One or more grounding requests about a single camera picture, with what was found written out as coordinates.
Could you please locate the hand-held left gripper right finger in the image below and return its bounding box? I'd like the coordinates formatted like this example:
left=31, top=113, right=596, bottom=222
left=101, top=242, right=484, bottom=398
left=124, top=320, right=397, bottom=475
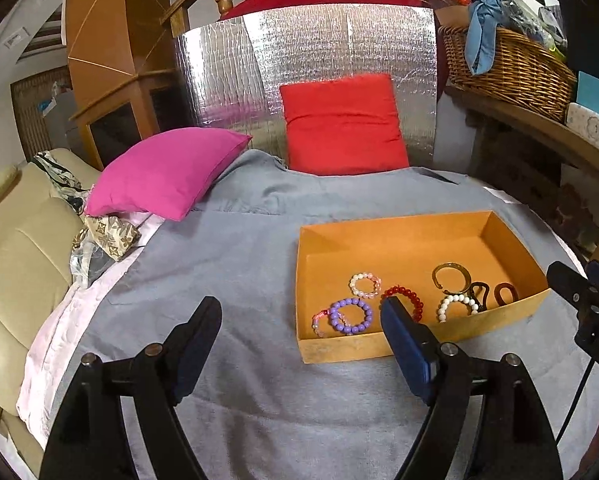
left=379, top=296, right=565, bottom=480

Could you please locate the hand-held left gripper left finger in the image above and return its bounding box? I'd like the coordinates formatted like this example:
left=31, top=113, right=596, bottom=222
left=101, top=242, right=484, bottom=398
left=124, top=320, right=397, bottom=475
left=38, top=296, right=223, bottom=480

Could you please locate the purple bead bracelet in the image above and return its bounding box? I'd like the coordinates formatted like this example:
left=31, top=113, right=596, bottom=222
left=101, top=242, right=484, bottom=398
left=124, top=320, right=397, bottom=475
left=329, top=297, right=374, bottom=336

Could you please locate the orange cardboard box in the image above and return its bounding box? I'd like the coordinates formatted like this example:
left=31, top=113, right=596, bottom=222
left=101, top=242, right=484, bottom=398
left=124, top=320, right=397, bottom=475
left=296, top=211, right=551, bottom=365

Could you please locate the brown ring bangle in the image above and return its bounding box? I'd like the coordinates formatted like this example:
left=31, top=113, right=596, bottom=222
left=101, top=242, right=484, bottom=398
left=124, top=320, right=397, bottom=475
left=493, top=282, right=519, bottom=307

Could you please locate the metal bangle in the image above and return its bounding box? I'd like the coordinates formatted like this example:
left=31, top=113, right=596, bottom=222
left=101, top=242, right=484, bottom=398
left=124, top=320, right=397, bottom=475
left=432, top=261, right=473, bottom=296

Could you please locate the pink white bead bracelet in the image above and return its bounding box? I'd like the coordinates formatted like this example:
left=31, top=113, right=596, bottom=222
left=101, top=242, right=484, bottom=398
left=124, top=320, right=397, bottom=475
left=349, top=272, right=382, bottom=297

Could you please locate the grey blanket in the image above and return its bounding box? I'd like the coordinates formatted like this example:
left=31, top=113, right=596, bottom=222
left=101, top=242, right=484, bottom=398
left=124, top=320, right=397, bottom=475
left=74, top=149, right=587, bottom=480

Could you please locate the light pink sheet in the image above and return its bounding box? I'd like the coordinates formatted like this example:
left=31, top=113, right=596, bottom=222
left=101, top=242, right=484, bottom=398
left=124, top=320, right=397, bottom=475
left=16, top=212, right=165, bottom=448

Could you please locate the white patterned box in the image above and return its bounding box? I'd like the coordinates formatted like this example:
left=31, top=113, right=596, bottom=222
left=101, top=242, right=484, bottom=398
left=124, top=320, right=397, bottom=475
left=565, top=102, right=599, bottom=153

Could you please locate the patterned brown cloth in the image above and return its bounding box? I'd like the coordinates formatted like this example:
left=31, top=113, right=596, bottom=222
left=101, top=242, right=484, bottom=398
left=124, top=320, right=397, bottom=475
left=72, top=215, right=141, bottom=261

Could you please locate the wooden shelf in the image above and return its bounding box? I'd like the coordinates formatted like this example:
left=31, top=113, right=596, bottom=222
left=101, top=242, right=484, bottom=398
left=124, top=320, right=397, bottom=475
left=444, top=85, right=599, bottom=266

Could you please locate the pink pillow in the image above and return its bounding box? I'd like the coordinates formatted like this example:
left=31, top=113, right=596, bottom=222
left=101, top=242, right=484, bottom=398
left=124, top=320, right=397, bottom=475
left=84, top=127, right=252, bottom=222

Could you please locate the beige sofa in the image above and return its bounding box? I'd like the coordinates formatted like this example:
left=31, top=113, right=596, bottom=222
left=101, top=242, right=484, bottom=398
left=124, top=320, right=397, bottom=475
left=0, top=147, right=102, bottom=466

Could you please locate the wicker basket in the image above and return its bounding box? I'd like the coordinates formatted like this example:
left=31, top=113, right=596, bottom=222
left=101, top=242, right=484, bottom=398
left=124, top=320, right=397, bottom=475
left=438, top=25, right=577, bottom=123

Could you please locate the black white scarf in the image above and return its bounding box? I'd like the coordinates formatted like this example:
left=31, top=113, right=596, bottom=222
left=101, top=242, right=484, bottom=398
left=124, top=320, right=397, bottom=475
left=32, top=151, right=92, bottom=216

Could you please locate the red pillow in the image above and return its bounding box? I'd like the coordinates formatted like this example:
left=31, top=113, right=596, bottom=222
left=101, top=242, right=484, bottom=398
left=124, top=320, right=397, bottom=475
left=279, top=73, right=410, bottom=177

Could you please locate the blue cloth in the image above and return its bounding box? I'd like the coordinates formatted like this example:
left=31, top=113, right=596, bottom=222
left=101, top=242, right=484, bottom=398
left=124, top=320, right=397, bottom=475
left=465, top=0, right=517, bottom=76

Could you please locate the wicker cabinet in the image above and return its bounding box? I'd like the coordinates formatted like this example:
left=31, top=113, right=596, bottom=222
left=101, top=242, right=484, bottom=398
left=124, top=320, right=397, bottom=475
left=10, top=67, right=77, bottom=148

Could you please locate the silver foil mat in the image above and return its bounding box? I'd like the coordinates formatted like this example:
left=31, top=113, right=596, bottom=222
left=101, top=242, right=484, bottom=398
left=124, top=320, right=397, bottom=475
left=173, top=4, right=437, bottom=171

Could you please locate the wooden cabinet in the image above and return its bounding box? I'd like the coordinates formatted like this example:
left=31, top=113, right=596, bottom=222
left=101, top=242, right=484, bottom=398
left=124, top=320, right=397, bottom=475
left=66, top=0, right=180, bottom=171

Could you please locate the red bead bracelet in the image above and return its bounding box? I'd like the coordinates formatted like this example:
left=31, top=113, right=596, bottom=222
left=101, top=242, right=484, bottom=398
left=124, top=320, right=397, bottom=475
left=381, top=285, right=425, bottom=323

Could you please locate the black clasp bracelet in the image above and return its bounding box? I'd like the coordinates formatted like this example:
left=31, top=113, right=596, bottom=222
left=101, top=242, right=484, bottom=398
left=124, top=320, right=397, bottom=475
left=467, top=281, right=490, bottom=313

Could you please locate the clear bead bracelet pink knot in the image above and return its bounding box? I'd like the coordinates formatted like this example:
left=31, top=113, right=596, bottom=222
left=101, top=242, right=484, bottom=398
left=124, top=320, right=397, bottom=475
left=312, top=309, right=336, bottom=338

